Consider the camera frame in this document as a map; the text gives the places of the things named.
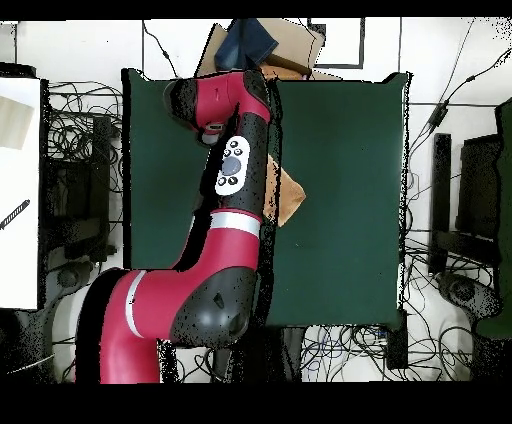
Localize black cable with adapter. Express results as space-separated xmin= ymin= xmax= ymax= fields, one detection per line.
xmin=407 ymin=47 xmax=512 ymax=161

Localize black power strip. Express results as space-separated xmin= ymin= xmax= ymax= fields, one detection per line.
xmin=384 ymin=309 xmax=410 ymax=371

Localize folded orange-brown cloth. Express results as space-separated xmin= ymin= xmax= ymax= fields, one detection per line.
xmin=259 ymin=53 xmax=314 ymax=81

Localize dark green table cloth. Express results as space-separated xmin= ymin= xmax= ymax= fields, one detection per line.
xmin=121 ymin=67 xmax=411 ymax=331

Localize beige paper sheet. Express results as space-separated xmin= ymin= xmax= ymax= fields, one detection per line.
xmin=0 ymin=95 xmax=34 ymax=151

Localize tan terry towel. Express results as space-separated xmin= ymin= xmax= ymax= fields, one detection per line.
xmin=263 ymin=153 xmax=308 ymax=228

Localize white desk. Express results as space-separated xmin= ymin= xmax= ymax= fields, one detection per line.
xmin=0 ymin=77 xmax=43 ymax=311

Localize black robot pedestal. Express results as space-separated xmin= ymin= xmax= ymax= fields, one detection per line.
xmin=211 ymin=325 xmax=306 ymax=383

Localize black equipment rack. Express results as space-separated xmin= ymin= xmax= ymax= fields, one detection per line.
xmin=41 ymin=115 xmax=114 ymax=263

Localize blue denim jeans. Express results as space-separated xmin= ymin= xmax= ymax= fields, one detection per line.
xmin=213 ymin=17 xmax=280 ymax=73

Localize black flat panel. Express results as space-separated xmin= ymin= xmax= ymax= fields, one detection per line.
xmin=455 ymin=133 xmax=502 ymax=241

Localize black upright bar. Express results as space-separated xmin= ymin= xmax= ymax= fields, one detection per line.
xmin=427 ymin=132 xmax=453 ymax=277

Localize brown cardboard box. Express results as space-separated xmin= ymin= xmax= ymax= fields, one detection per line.
xmin=193 ymin=17 xmax=343 ymax=81

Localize thin black cable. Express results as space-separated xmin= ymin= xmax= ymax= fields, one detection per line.
xmin=142 ymin=19 xmax=180 ymax=80

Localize black striped tool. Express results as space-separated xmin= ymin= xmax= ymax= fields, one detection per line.
xmin=0 ymin=198 xmax=32 ymax=231

